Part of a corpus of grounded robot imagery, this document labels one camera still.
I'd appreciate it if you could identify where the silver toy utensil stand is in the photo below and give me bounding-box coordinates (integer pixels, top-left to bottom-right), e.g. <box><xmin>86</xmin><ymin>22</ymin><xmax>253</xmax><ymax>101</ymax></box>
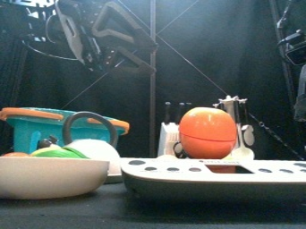
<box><xmin>211</xmin><ymin>95</ymin><xmax>255</xmax><ymax>159</ymax></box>

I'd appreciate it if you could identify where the white toy knife block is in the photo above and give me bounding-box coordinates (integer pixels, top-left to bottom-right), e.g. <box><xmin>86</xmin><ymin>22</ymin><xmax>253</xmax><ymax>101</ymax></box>
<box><xmin>156</xmin><ymin>121</ymin><xmax>183</xmax><ymax>158</ymax></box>

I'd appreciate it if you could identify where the orange toy fruit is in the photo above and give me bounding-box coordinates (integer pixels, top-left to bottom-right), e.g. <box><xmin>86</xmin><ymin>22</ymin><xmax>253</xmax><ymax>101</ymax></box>
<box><xmin>177</xmin><ymin>106</ymin><xmax>239</xmax><ymax>160</ymax></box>

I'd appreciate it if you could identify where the small black-white toy utensil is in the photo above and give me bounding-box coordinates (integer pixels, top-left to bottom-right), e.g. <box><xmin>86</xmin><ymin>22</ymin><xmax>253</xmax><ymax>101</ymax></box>
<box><xmin>172</xmin><ymin>141</ymin><xmax>188</xmax><ymax>159</ymax></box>

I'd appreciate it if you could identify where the white round toy spatula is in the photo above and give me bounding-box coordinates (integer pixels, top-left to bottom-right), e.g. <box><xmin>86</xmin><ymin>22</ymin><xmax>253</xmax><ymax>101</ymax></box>
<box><xmin>241</xmin><ymin>124</ymin><xmax>255</xmax><ymax>148</ymax></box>

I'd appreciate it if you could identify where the teal basket with orange rim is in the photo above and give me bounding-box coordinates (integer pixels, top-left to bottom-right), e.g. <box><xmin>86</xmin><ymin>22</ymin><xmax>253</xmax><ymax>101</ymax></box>
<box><xmin>0</xmin><ymin>106</ymin><xmax>130</xmax><ymax>155</ymax></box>

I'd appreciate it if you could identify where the dark toy vegetable stem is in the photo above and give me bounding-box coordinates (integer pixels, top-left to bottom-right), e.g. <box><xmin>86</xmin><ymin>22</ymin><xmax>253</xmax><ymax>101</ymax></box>
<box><xmin>37</xmin><ymin>135</ymin><xmax>60</xmax><ymax>149</ymax></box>

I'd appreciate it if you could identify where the green toy vegetable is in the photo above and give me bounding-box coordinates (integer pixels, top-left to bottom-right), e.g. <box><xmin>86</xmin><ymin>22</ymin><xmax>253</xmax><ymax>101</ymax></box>
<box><xmin>29</xmin><ymin>145</ymin><xmax>90</xmax><ymax>159</ymax></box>

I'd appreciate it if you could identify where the white toy spoon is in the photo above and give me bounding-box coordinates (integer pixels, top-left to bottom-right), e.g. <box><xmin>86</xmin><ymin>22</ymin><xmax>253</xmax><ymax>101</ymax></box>
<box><xmin>231</xmin><ymin>124</ymin><xmax>255</xmax><ymax>161</ymax></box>

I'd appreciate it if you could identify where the small orange-red toy food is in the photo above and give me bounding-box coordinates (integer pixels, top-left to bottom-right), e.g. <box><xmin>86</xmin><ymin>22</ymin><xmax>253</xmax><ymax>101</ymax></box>
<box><xmin>0</xmin><ymin>151</ymin><xmax>29</xmax><ymax>158</ymax></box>

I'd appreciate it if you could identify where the white toy stove top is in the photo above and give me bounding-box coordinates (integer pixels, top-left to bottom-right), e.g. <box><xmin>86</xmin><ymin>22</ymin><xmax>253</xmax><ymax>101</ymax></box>
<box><xmin>118</xmin><ymin>157</ymin><xmax>306</xmax><ymax>205</ymax></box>

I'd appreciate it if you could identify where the white bowl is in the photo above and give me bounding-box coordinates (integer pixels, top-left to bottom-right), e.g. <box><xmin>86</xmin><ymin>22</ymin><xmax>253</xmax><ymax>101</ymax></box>
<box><xmin>0</xmin><ymin>156</ymin><xmax>110</xmax><ymax>200</ymax></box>

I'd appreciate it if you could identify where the grey vertical frame pole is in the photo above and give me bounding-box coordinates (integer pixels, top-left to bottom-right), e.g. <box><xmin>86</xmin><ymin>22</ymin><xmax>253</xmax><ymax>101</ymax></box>
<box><xmin>148</xmin><ymin>0</ymin><xmax>157</xmax><ymax>158</ymax></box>

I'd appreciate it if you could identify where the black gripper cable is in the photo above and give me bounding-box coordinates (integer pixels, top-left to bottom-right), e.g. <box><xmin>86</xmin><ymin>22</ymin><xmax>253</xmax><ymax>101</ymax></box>
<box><xmin>20</xmin><ymin>13</ymin><xmax>81</xmax><ymax>62</ymax></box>

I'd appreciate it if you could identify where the black toy knife handle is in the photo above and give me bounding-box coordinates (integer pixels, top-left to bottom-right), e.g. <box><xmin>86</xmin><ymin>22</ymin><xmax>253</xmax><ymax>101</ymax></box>
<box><xmin>164</xmin><ymin>101</ymin><xmax>172</xmax><ymax>124</ymax></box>
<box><xmin>175</xmin><ymin>102</ymin><xmax>187</xmax><ymax>123</ymax></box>

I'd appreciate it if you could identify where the white kettle with grey handle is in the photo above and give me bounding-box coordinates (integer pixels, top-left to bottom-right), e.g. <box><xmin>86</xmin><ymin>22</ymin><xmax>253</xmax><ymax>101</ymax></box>
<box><xmin>62</xmin><ymin>111</ymin><xmax>124</xmax><ymax>184</ymax></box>

